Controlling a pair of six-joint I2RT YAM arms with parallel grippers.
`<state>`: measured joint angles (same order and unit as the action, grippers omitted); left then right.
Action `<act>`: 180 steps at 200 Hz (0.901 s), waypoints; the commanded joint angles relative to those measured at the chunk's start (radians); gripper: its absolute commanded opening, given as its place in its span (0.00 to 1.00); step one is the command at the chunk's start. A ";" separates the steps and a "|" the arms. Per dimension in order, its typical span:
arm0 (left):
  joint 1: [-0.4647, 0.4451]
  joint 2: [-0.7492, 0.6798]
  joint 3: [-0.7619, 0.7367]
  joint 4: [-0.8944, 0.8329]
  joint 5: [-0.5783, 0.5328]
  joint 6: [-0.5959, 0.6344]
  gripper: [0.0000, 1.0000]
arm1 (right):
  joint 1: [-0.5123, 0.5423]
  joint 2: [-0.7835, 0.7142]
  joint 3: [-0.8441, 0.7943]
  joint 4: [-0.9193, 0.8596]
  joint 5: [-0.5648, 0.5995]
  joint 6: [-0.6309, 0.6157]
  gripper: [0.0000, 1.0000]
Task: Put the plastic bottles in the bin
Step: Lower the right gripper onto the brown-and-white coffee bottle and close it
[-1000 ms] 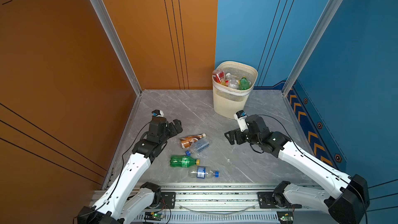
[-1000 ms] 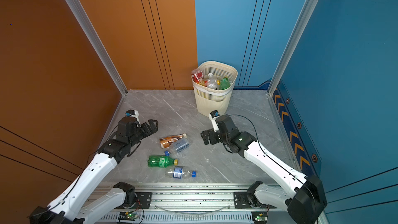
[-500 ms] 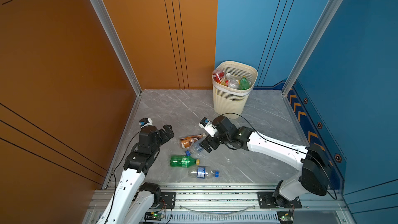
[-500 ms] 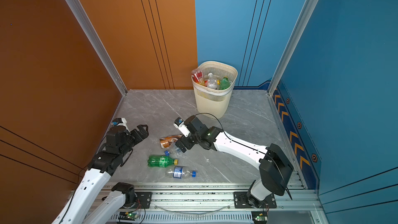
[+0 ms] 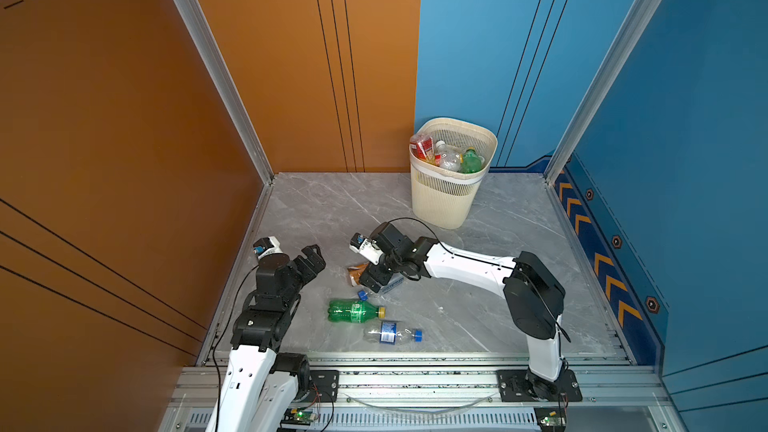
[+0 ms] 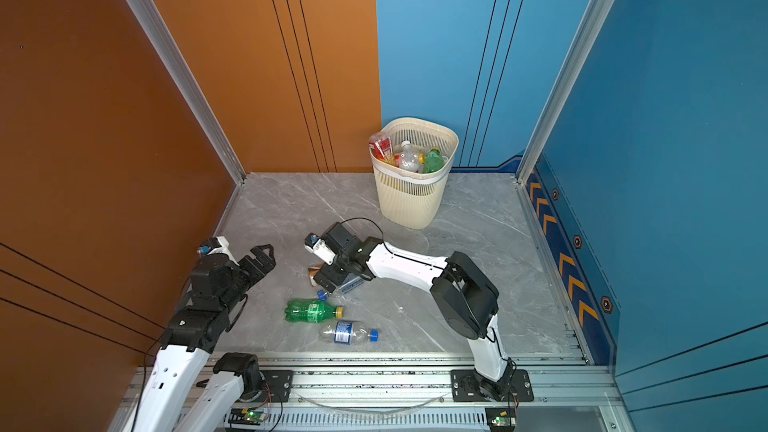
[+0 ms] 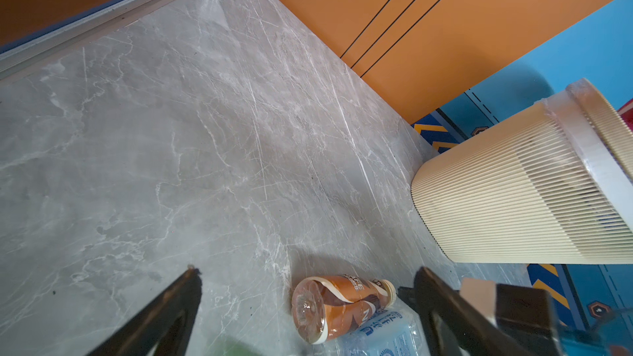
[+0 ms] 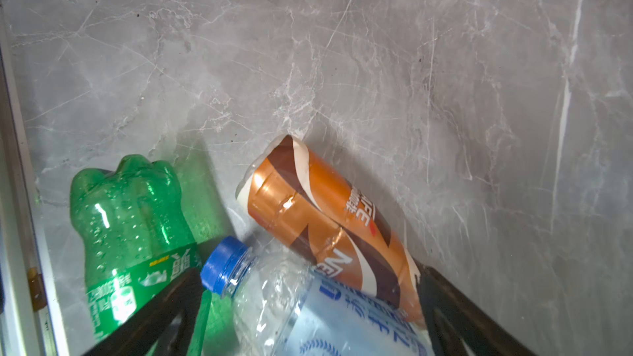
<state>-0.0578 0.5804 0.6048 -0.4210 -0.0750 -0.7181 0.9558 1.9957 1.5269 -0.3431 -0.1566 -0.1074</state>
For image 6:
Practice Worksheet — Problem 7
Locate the brown Nescafe bottle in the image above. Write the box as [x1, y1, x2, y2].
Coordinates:
[308, 266, 320, 287]

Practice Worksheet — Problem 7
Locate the large green Sprite bottle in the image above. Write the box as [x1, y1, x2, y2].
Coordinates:
[284, 299, 344, 324]

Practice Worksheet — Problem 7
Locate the clear bottle blue cap front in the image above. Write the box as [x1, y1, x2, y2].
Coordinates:
[320, 320, 380, 346]

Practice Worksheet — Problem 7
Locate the red yellow label bottle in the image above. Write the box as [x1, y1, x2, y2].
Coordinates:
[368, 131, 395, 165]

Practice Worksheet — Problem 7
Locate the Wahaha clear water bottle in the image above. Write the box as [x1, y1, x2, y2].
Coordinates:
[397, 140, 424, 173]

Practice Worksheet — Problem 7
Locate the small green Sprite bottle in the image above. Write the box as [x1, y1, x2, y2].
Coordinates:
[422, 147, 446, 174]

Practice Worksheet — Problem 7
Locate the pale blue label bottle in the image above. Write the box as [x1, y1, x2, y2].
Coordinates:
[317, 275, 366, 301]

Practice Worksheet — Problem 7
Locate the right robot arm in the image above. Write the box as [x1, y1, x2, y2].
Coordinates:
[304, 222, 518, 401]

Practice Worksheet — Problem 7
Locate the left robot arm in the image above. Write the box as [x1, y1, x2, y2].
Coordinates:
[123, 236, 276, 431]

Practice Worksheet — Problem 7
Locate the cream ribbed waste bin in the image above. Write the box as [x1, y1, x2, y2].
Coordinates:
[369, 117, 459, 229]

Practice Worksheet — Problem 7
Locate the left circuit board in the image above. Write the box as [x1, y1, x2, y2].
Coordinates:
[226, 408, 270, 428]

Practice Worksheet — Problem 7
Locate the circuit board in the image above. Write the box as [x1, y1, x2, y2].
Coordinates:
[484, 407, 517, 432]
[226, 408, 270, 428]

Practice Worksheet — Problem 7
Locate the right circuit board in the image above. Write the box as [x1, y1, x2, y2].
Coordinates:
[484, 407, 517, 432]

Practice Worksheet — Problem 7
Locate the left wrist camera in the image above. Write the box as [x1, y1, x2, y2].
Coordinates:
[197, 236, 237, 267]

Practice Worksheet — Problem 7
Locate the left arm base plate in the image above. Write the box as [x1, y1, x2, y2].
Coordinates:
[251, 369, 294, 405]

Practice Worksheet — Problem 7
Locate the aluminium front rail frame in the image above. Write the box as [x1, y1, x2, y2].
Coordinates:
[107, 352, 637, 432]

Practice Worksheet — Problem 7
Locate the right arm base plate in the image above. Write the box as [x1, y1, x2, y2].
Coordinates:
[450, 368, 535, 403]

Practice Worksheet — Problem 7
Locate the left aluminium corner post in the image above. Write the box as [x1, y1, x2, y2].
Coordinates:
[95, 0, 247, 186]

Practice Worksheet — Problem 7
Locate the aluminium corner post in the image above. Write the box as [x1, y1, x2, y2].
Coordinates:
[95, 0, 247, 186]
[515, 0, 615, 186]

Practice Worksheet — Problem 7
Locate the right aluminium corner post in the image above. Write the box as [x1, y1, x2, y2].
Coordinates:
[515, 0, 615, 186]

